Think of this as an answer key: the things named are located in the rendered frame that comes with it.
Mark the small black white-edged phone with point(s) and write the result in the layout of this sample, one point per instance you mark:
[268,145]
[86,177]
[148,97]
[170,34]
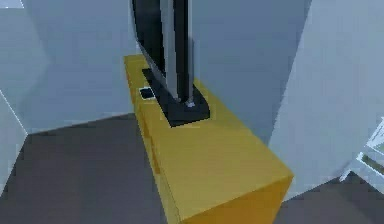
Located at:
[146,93]

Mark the black television set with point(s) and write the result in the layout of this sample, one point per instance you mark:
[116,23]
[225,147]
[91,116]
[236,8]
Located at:
[160,40]

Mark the yellow television stand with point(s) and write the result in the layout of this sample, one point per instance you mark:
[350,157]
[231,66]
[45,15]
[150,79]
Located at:
[213,160]

